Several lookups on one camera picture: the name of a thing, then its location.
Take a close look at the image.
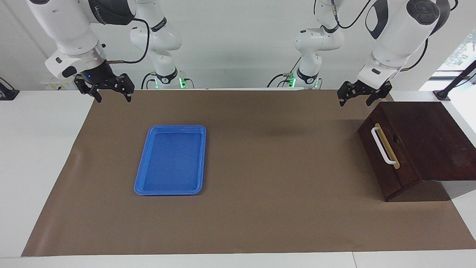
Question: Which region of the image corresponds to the black base cable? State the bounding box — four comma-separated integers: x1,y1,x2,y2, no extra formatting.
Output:
267,57,302,88
141,72,158,90

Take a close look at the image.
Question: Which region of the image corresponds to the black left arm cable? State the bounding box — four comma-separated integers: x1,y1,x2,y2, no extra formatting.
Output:
329,0,459,71

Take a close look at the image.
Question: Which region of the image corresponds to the small black table clamp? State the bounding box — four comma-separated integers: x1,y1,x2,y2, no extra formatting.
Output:
0,77,20,101

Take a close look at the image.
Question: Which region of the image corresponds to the blue plastic tray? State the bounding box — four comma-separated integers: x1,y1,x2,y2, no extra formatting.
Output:
134,125,207,196

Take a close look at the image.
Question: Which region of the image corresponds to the bright window pane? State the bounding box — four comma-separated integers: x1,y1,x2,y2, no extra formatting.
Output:
430,32,476,80

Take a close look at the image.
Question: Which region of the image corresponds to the white power strip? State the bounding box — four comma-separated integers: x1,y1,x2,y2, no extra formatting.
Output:
41,76,80,90

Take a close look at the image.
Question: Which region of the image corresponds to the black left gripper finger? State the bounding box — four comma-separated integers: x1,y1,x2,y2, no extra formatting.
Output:
366,81,393,106
337,81,353,107

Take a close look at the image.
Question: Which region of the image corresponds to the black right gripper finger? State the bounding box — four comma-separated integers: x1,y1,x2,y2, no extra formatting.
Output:
117,73,135,102
74,74,103,103

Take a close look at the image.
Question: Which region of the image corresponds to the dark wooden drawer cabinet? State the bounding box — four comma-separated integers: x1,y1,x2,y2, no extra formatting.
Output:
358,101,476,202

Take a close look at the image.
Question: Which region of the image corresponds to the black clamp stand with pole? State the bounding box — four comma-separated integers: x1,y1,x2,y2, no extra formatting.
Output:
433,60,476,101

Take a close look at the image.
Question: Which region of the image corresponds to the brown table mat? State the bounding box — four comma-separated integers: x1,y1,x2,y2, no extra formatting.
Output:
21,89,476,257

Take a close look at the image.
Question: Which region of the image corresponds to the wooden drawer with white handle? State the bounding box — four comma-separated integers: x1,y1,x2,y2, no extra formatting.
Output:
359,110,419,196

